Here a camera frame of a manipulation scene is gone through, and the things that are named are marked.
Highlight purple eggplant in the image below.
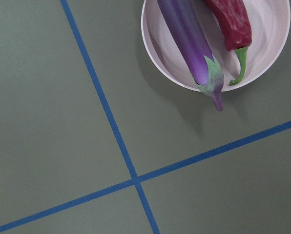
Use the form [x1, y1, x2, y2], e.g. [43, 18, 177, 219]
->
[157, 0, 224, 111]

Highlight red chili pepper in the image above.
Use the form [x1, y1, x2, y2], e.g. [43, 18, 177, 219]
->
[205, 0, 252, 86]

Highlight pink plate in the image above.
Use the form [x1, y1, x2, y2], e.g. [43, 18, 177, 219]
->
[141, 0, 291, 92]

